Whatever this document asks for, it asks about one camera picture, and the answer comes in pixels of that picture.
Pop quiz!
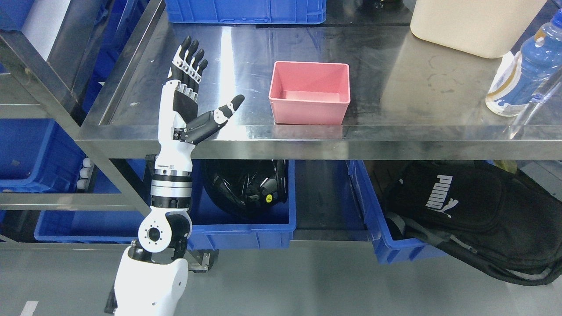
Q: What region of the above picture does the pink plastic storage box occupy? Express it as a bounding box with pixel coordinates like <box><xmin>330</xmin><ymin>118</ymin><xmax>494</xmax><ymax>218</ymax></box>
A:
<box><xmin>268</xmin><ymin>61</ymin><xmax>351</xmax><ymax>126</ymax></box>

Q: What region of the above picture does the blue bin left shelf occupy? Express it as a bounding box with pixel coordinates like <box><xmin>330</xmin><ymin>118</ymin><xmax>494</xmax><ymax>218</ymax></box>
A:
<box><xmin>0</xmin><ymin>118</ymin><xmax>85</xmax><ymax>193</ymax></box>

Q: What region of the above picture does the cream plastic container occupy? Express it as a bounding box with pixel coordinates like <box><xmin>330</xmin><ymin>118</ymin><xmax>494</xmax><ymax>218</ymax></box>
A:
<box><xmin>410</xmin><ymin>0</ymin><xmax>546</xmax><ymax>59</ymax></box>

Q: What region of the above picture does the stainless steel shelf rack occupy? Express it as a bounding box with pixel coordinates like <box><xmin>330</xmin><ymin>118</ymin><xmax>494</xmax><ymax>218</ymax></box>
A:
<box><xmin>1</xmin><ymin>0</ymin><xmax>149</xmax><ymax>246</ymax></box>

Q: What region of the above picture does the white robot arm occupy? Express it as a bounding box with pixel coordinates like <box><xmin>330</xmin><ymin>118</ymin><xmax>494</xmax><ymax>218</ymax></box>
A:
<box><xmin>104</xmin><ymin>36</ymin><xmax>245</xmax><ymax>316</ymax></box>

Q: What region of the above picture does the blue bin with helmet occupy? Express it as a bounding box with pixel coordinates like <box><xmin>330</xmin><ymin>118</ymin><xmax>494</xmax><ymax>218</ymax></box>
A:
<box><xmin>188</xmin><ymin>160</ymin><xmax>297</xmax><ymax>250</ymax></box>

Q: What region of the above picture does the black helmet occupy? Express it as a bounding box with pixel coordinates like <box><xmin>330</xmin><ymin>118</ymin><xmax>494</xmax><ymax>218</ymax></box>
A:
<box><xmin>201</xmin><ymin>159</ymin><xmax>289</xmax><ymax>219</ymax></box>

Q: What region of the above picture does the black Puma backpack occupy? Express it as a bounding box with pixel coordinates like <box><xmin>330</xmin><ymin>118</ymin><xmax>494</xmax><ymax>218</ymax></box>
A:
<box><xmin>381</xmin><ymin>160</ymin><xmax>561</xmax><ymax>286</ymax></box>

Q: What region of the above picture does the blue bin on table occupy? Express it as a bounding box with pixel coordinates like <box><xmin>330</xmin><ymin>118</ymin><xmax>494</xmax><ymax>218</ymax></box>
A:
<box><xmin>165</xmin><ymin>0</ymin><xmax>327</xmax><ymax>25</ymax></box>

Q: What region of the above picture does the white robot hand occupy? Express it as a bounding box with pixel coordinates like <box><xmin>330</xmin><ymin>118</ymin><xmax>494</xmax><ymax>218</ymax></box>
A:
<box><xmin>155</xmin><ymin>36</ymin><xmax>245</xmax><ymax>172</ymax></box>

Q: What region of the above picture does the blue drink bottle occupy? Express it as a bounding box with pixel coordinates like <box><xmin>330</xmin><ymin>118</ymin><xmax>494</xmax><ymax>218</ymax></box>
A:
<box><xmin>485</xmin><ymin>9</ymin><xmax>562</xmax><ymax>117</ymax></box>

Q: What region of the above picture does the stainless steel table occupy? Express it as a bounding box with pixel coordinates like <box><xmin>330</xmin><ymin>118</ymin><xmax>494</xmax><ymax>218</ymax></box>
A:
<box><xmin>75</xmin><ymin>0</ymin><xmax>562</xmax><ymax>215</ymax></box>

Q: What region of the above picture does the blue bin under backpack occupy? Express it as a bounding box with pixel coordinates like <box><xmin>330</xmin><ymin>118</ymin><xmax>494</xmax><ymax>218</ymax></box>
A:
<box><xmin>346</xmin><ymin>160</ymin><xmax>447</xmax><ymax>265</ymax></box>

